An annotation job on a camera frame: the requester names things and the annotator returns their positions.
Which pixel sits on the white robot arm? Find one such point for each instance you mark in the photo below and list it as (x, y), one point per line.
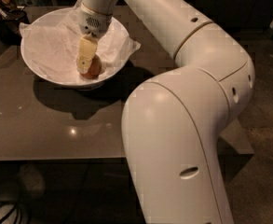
(171, 123)

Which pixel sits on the white sock foot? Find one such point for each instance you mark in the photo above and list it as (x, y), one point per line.
(32, 180)

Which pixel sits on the red yellow apple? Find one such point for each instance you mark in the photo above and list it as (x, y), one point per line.
(95, 68)

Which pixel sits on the dark bag with strap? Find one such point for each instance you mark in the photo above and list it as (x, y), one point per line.
(10, 19)

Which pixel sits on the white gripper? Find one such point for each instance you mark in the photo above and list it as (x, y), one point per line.
(92, 22)

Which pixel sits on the white bowl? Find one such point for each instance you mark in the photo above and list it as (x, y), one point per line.
(55, 75)

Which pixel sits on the white crumpled paper sheet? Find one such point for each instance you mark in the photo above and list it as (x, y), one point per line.
(49, 47)

